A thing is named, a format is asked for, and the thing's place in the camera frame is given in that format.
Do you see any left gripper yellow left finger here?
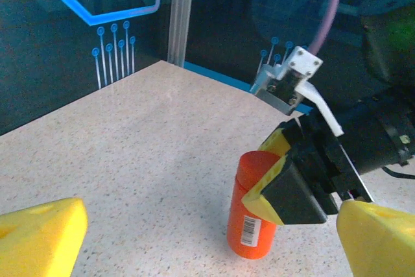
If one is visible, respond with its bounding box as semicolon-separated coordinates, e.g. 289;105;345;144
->
0;197;89;277

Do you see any aluminium frame post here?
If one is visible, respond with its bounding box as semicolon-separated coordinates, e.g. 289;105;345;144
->
167;0;195;67

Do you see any orange bottle cap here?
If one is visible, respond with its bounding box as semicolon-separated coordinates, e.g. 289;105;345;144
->
235;150;283;190

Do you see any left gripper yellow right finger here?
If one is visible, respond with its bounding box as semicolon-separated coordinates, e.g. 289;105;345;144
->
335;199;415;277

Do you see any orange pill bottle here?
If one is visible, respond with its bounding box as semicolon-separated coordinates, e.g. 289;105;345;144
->
226;160;283;260

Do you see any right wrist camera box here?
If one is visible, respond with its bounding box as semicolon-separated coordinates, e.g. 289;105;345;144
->
249;45;344;137

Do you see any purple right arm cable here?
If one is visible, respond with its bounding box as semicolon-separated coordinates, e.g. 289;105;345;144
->
307;0;406;54

